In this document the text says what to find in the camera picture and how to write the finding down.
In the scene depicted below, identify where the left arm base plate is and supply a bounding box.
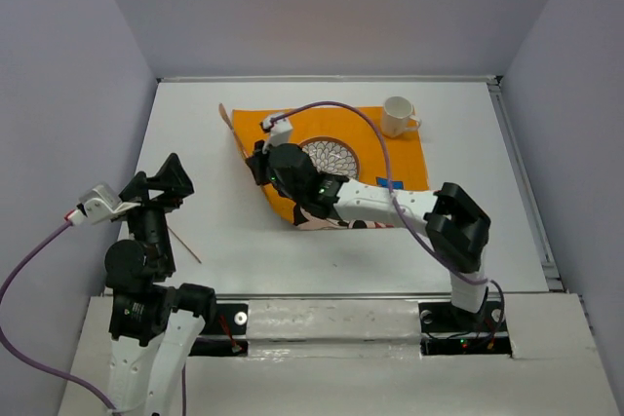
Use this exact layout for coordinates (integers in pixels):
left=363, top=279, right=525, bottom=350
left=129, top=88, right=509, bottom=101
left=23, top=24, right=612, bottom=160
left=190, top=302, right=250, bottom=358

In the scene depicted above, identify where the orange Mickey Mouse placemat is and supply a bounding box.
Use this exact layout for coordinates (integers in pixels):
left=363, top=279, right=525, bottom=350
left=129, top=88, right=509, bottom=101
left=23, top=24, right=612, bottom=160
left=227, top=106, right=429, bottom=231

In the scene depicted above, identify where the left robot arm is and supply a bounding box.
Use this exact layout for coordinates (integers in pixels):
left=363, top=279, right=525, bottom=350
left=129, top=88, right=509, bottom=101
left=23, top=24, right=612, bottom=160
left=104, top=153, right=216, bottom=415

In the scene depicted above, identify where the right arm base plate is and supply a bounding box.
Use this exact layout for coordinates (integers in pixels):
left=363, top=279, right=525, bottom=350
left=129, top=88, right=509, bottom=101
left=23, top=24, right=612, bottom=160
left=418, top=300, right=512, bottom=357

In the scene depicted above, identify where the beige ceramic mug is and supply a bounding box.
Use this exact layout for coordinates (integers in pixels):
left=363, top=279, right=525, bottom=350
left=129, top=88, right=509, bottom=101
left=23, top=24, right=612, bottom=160
left=380, top=96, right=421, bottom=138

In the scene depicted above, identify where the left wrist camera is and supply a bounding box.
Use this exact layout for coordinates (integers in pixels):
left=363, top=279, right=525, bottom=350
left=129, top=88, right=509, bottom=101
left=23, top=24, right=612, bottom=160
left=64, top=183, right=140, bottom=226

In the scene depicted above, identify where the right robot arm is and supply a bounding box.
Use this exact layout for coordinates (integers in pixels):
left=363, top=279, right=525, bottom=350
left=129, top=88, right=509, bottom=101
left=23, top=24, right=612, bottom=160
left=246, top=140, right=491, bottom=331

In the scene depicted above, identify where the floral patterned plate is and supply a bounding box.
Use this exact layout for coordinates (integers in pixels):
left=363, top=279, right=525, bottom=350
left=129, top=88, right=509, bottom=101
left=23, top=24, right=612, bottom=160
left=299, top=136, right=360, bottom=179

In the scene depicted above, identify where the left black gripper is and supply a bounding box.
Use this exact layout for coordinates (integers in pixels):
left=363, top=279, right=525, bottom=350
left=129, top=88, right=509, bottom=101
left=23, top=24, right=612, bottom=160
left=116, top=150, right=194, bottom=273

